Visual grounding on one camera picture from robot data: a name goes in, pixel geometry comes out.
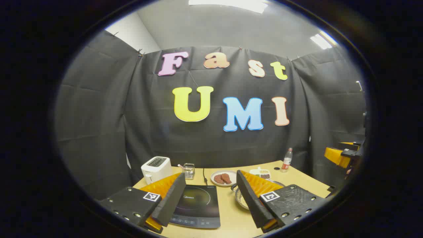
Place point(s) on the plastic water bottle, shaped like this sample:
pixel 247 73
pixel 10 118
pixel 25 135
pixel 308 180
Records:
pixel 286 162

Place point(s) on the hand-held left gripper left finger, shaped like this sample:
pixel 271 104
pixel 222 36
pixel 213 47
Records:
pixel 172 201

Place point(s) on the white divided dish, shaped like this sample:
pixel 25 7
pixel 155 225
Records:
pixel 256 172

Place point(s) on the white toaster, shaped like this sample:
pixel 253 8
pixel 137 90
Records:
pixel 155 170

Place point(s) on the white round plate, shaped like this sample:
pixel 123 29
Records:
pixel 224 172

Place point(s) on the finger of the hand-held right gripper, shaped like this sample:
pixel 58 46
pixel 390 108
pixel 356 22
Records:
pixel 335 157

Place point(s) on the ceiling light panel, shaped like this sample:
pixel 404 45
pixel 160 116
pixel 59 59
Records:
pixel 320 41

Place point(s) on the stainless steel pot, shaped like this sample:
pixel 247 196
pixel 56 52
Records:
pixel 237 195

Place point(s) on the pile of yellow soybeans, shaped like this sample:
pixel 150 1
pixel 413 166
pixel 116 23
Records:
pixel 244 201

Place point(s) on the brown meat patty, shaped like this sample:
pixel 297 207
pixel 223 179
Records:
pixel 226 178
pixel 218 179

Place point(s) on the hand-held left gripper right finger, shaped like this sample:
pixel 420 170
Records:
pixel 251 201

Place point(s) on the black induction cooktop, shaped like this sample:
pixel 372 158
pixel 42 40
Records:
pixel 198 205

